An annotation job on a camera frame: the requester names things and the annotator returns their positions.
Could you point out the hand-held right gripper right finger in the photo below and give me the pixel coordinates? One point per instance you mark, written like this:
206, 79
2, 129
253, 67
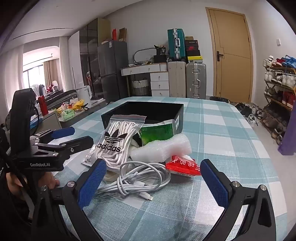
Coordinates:
215, 183

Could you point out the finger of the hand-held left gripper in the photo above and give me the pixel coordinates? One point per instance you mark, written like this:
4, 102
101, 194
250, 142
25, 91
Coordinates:
78, 142
63, 132

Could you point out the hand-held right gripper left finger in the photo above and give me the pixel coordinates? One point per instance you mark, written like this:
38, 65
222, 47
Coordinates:
92, 183

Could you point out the red snack packet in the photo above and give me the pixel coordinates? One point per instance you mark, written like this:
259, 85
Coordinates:
182, 166

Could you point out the zip bag of white laces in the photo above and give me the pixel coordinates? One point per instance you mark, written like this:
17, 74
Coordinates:
115, 139

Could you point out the white foam piece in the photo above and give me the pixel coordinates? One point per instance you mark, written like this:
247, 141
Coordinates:
161, 148

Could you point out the large green foil packet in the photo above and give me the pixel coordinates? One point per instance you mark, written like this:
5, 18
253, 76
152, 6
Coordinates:
157, 133

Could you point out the black cardboard box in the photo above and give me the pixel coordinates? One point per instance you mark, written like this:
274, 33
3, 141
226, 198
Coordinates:
161, 109

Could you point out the person's left hand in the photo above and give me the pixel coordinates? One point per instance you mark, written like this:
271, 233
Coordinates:
49, 180

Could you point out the grey side counter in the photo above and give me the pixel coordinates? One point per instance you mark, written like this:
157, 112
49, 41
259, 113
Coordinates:
50, 121

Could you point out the light green snack bag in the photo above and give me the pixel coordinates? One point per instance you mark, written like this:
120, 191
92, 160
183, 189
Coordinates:
69, 114

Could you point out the red bottle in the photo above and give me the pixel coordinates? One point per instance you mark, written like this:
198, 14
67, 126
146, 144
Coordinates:
43, 105

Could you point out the yellow plastic bag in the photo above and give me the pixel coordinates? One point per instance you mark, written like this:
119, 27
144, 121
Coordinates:
77, 104

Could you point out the teal checked tablecloth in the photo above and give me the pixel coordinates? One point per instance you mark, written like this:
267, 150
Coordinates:
219, 139

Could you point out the white kettle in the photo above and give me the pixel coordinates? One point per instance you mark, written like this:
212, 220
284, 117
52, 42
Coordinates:
84, 92

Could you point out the beige curtain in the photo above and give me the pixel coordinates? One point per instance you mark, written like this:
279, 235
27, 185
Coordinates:
49, 74

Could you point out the pile of shoes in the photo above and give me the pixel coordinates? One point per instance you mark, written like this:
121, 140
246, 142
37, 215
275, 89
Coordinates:
245, 111

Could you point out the grey refrigerator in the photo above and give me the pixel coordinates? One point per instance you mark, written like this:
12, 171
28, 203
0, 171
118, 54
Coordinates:
113, 69

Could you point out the woven storage basket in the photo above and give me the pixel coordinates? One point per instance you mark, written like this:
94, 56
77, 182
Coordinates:
139, 87

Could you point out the dark glass cabinet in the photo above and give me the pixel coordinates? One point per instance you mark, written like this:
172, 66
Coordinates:
89, 53

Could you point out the purple cloth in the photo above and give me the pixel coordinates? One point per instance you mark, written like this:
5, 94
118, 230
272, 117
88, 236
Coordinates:
289, 139

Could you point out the white desk with drawers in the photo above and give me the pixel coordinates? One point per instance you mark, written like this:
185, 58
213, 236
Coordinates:
159, 83

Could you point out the wooden shoe rack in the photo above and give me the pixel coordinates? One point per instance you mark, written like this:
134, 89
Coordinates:
279, 102

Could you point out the silver suitcase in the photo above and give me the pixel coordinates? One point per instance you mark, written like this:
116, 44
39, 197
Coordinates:
196, 80

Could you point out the beige suitcase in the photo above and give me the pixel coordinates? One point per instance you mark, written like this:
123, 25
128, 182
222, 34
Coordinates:
177, 80

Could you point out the yellow wooden door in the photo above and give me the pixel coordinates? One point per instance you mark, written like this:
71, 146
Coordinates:
233, 69

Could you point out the black bag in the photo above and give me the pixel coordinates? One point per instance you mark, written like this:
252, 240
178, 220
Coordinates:
160, 54

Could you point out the stack of shoe boxes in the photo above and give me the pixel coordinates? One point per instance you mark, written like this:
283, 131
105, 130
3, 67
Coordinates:
193, 49

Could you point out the teal suitcase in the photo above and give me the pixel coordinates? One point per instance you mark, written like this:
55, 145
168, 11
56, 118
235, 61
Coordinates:
175, 44

